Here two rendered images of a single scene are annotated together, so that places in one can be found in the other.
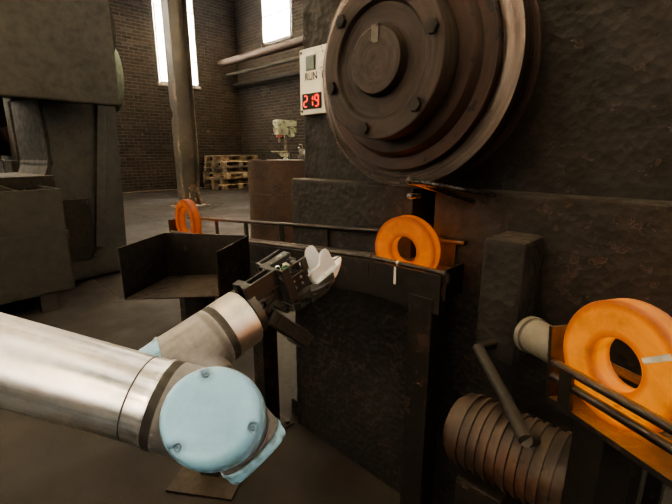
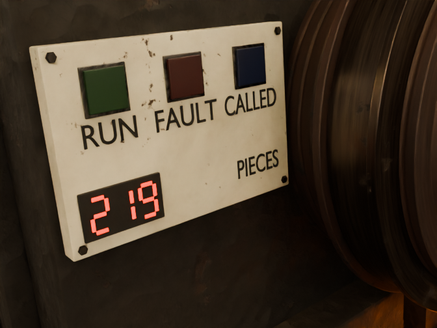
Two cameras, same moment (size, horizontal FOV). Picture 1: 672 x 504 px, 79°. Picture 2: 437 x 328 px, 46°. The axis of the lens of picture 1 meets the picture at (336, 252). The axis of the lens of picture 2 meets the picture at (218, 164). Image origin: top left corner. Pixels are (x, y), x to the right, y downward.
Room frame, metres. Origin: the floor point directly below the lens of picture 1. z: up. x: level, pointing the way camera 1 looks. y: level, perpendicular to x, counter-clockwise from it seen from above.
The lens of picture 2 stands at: (1.12, 0.49, 1.25)
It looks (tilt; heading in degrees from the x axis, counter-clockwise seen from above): 16 degrees down; 279
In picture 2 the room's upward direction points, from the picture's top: 5 degrees counter-clockwise
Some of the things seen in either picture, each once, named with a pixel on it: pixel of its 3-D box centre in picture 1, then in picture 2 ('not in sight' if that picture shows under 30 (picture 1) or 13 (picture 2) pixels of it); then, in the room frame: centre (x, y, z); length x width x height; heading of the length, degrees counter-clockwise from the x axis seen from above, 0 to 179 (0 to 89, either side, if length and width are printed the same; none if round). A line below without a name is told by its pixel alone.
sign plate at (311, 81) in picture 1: (332, 78); (183, 128); (1.22, 0.01, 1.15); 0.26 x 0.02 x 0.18; 46
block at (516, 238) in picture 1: (509, 296); not in sight; (0.75, -0.34, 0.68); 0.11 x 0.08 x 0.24; 136
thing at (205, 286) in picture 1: (198, 363); not in sight; (1.07, 0.40, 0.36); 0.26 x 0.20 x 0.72; 81
